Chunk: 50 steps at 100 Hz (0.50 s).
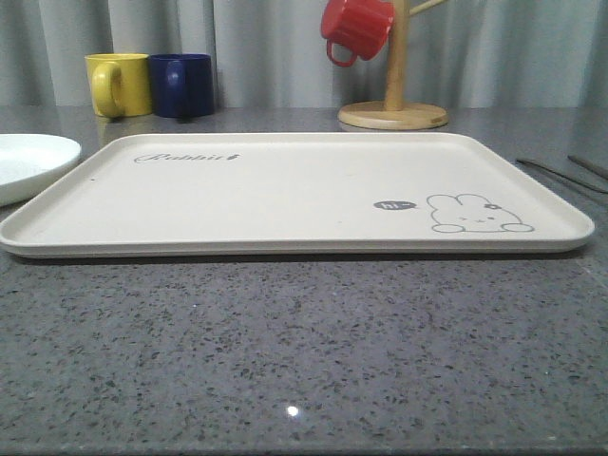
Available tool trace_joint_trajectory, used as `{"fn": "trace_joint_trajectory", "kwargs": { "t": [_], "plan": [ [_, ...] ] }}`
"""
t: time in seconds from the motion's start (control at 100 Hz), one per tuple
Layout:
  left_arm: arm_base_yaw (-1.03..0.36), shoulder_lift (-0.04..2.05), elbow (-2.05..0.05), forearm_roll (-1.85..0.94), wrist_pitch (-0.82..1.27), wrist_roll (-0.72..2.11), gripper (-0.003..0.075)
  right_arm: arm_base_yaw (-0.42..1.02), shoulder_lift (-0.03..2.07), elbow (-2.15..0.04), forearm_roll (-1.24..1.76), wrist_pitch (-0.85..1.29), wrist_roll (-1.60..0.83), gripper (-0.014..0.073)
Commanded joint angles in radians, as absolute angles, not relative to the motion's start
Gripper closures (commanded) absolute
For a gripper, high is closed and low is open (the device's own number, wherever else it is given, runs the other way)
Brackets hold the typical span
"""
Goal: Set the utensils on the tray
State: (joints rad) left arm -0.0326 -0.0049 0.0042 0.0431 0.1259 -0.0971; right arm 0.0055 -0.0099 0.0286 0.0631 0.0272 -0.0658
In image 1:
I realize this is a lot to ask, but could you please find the cream rabbit serving tray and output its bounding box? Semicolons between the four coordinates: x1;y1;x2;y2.
1;133;595;258

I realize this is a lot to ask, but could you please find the yellow mug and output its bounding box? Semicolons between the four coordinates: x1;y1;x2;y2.
85;53;153;118

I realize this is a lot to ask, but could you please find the silver fork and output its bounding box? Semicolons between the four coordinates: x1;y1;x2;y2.
516;158;607;195

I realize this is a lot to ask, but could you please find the dark blue mug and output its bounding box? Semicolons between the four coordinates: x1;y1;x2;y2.
147;53;215;118

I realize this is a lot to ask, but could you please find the grey pleated curtain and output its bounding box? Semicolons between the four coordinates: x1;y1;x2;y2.
1;1;607;107

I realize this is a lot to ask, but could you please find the white round plate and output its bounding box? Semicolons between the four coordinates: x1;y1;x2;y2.
1;134;82;206

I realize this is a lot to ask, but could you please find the red ribbed mug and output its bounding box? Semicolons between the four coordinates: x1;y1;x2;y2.
320;0;395;67

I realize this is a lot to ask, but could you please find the wooden mug tree stand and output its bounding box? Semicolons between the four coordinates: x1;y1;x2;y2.
338;1;448;130

